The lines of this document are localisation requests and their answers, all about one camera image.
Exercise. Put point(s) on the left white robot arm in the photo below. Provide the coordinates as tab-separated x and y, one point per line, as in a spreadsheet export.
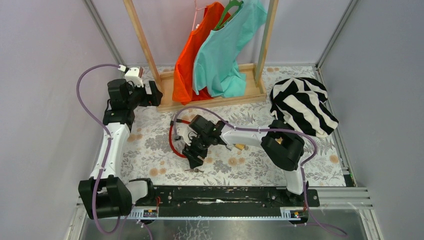
104	195

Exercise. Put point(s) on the green clothes hanger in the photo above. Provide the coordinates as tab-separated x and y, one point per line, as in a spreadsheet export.
226	16

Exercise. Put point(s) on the black white striped cloth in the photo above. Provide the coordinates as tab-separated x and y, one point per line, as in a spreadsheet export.
300	103

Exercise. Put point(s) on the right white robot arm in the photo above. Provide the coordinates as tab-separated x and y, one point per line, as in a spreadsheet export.
282	146

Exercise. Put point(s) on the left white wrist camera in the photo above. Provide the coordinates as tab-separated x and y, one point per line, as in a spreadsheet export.
132	74

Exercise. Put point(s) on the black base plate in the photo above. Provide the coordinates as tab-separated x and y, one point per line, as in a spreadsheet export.
225	201

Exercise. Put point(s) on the wooden clothes rack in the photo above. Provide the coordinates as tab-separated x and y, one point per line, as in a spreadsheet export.
255	91

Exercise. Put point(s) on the pink clothes hanger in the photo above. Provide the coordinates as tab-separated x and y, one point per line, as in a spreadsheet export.
195	18

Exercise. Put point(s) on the red cable lock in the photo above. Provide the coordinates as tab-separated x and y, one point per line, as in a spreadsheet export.
170	135

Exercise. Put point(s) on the small brass padlock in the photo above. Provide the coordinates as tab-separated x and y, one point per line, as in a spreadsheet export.
279	140

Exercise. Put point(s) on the large brass padlock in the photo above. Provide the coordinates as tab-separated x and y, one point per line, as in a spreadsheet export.
238	146

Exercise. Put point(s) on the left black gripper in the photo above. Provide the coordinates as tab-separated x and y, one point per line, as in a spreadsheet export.
153	99

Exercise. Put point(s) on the teal shirt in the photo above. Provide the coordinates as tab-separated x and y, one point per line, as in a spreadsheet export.
215	66

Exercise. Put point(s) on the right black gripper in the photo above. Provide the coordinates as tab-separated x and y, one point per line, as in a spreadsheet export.
192	154

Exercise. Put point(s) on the orange shirt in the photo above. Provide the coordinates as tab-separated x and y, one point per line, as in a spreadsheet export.
183	71

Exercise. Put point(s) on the white slotted cable duct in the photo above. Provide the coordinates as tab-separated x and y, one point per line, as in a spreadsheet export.
143	214

